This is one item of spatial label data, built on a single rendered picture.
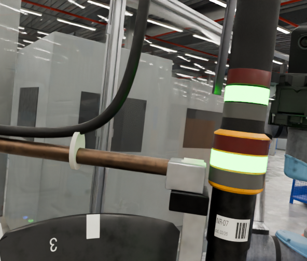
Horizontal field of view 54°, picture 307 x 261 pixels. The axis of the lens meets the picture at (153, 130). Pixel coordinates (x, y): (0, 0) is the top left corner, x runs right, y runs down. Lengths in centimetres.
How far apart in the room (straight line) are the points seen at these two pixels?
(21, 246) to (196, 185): 25
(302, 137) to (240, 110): 45
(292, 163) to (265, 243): 38
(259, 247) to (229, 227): 74
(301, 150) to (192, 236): 46
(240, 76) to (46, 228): 30
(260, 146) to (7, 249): 32
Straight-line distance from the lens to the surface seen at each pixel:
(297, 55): 55
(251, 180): 24
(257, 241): 98
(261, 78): 24
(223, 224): 25
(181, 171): 24
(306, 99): 50
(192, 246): 26
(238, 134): 23
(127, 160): 25
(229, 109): 24
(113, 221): 42
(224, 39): 27
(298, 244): 101
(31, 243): 42
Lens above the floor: 159
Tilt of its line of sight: 3 degrees down
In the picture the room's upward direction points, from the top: 6 degrees clockwise
